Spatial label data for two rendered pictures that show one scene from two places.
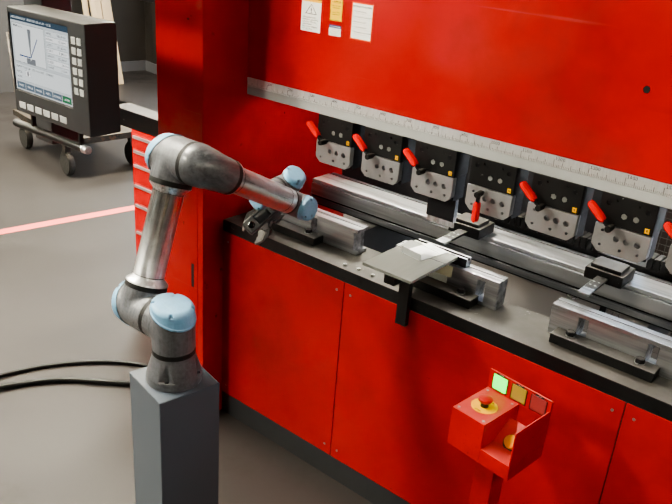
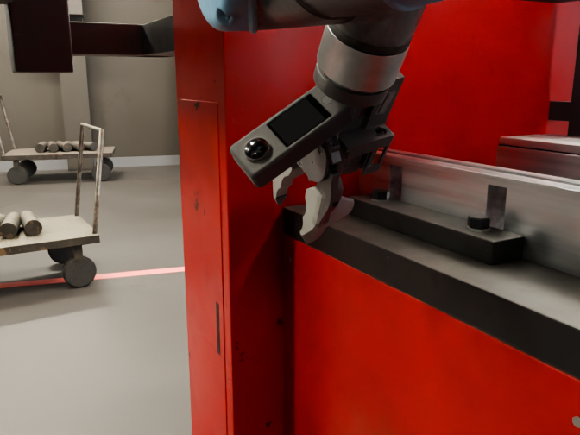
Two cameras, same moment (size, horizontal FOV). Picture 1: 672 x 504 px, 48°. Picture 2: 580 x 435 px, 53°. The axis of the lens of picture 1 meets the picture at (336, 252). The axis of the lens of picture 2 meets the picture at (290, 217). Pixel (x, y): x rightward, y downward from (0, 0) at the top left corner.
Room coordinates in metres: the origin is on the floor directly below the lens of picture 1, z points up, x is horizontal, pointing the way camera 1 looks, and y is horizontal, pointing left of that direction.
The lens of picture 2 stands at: (1.81, 0.04, 1.09)
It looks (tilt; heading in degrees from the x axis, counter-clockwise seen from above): 14 degrees down; 24
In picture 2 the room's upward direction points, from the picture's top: straight up
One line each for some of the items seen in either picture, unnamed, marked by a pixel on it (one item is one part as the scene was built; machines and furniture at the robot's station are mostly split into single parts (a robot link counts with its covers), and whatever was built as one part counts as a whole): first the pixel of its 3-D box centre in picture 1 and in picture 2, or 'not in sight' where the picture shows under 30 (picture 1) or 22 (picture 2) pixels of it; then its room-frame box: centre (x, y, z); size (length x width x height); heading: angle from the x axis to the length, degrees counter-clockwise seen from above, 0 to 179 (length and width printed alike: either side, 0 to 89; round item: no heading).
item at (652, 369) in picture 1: (602, 353); not in sight; (1.86, -0.77, 0.89); 0.30 x 0.05 x 0.03; 52
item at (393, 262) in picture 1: (410, 260); not in sight; (2.16, -0.23, 1.00); 0.26 x 0.18 x 0.01; 142
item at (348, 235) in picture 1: (308, 220); (482, 203); (2.61, 0.11, 0.92); 0.50 x 0.06 x 0.10; 52
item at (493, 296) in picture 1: (448, 273); not in sight; (2.24, -0.37, 0.92); 0.39 x 0.06 x 0.10; 52
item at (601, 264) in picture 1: (600, 277); not in sight; (2.11, -0.81, 1.01); 0.26 x 0.12 x 0.05; 142
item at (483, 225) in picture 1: (460, 230); not in sight; (2.41, -0.42, 1.01); 0.26 x 0.12 x 0.05; 142
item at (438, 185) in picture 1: (440, 169); not in sight; (2.29, -0.30, 1.26); 0.15 x 0.09 x 0.17; 52
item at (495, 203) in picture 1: (496, 185); not in sight; (2.17, -0.46, 1.26); 0.15 x 0.09 x 0.17; 52
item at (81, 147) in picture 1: (50, 128); not in sight; (2.59, 1.04, 1.20); 0.45 x 0.03 x 0.08; 53
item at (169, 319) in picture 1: (171, 323); not in sight; (1.76, 0.42, 0.94); 0.13 x 0.12 x 0.14; 52
